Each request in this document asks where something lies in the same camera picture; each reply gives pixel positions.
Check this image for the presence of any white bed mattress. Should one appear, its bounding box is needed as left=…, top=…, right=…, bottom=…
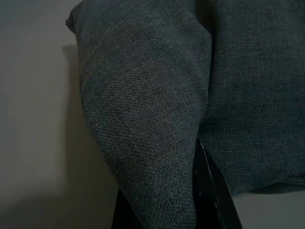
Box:
left=232, top=185, right=305, bottom=229

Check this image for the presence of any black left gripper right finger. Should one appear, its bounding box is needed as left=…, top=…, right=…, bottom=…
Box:
left=192, top=137, right=243, bottom=229

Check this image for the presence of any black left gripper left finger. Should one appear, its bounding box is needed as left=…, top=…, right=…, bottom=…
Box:
left=111, top=187, right=143, bottom=229

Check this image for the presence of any grey fabric pillow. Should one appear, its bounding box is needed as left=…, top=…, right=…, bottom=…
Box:
left=64, top=0, right=305, bottom=229

